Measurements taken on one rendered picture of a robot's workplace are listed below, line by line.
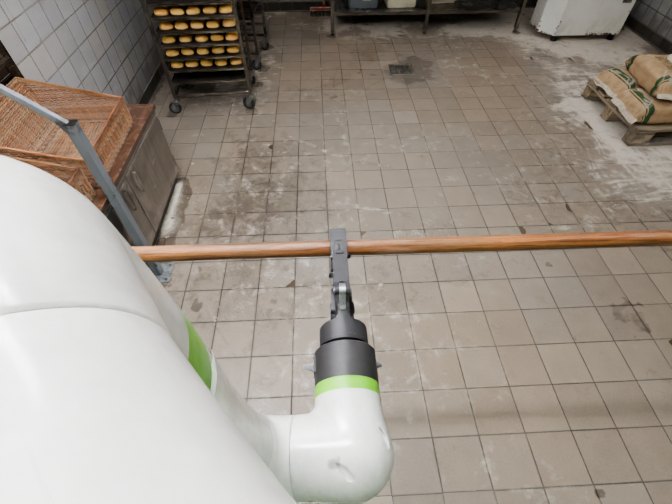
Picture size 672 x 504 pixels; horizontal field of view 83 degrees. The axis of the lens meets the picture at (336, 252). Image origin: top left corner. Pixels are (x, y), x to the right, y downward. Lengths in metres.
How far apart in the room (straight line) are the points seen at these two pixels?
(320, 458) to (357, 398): 0.08
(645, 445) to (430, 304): 1.05
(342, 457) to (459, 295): 1.76
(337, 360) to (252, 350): 1.44
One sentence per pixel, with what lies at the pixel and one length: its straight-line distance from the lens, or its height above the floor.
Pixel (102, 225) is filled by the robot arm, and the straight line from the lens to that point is 0.18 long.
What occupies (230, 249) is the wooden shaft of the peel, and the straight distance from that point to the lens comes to 0.72.
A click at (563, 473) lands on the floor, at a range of 1.99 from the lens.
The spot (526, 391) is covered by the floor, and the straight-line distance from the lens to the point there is 2.04.
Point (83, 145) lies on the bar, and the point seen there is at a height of 0.86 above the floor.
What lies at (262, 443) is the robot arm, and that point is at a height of 1.32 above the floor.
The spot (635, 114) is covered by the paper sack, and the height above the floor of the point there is 0.21.
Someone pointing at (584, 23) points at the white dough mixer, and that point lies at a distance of 5.45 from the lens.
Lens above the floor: 1.74
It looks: 50 degrees down
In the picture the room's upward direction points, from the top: straight up
